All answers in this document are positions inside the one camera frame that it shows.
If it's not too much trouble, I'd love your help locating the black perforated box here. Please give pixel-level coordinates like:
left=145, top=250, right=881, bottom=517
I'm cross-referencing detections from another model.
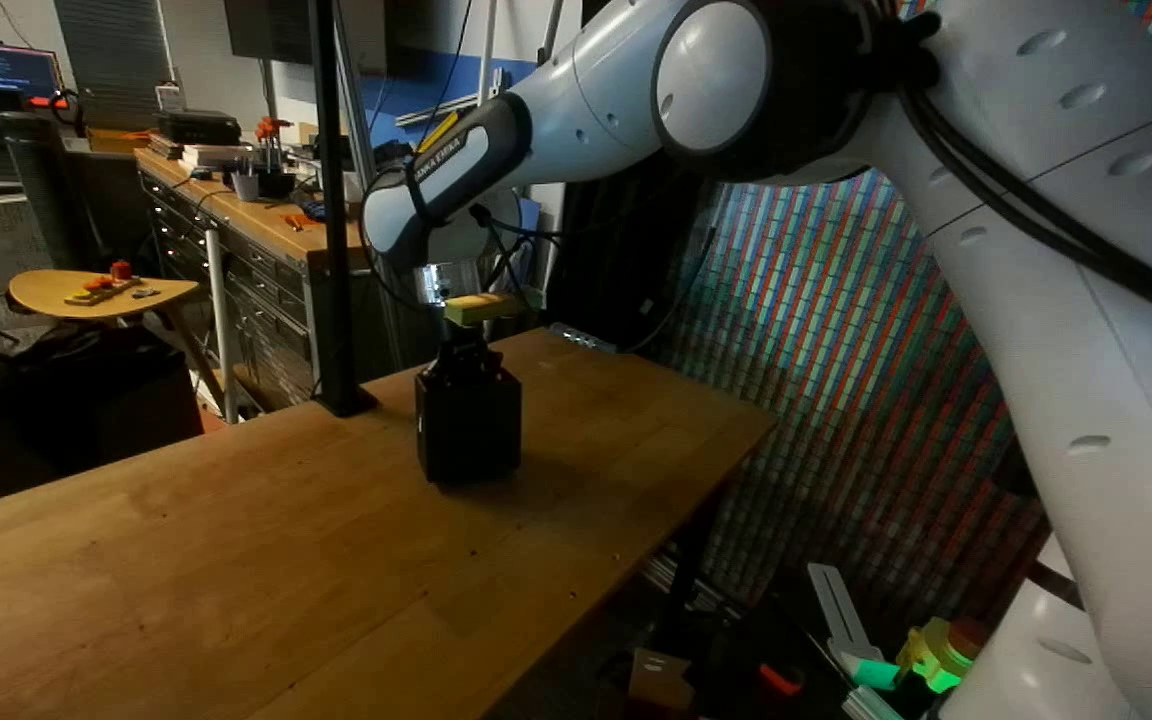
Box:
left=415, top=358, right=519, bottom=488

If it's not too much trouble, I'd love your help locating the black storage crate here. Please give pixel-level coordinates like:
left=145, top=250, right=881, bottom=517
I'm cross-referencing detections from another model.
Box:
left=0, top=325, right=201, bottom=476

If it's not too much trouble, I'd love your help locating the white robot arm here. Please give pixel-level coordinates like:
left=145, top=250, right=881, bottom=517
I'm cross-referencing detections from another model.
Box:
left=363, top=0, right=1152, bottom=720

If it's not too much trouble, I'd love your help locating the black vertical post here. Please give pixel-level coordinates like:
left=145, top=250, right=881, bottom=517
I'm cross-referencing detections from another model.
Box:
left=307, top=0, right=373, bottom=417

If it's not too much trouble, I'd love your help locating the round wooden stool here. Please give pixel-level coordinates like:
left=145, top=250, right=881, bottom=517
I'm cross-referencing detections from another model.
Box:
left=10, top=268, right=201, bottom=325

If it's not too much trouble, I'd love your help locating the wooden workbench with drawers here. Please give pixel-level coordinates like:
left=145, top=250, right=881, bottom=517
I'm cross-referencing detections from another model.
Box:
left=137, top=149, right=331, bottom=410

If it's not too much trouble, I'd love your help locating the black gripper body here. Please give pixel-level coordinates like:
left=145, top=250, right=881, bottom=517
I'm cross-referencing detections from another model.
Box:
left=414, top=258, right=525, bottom=378

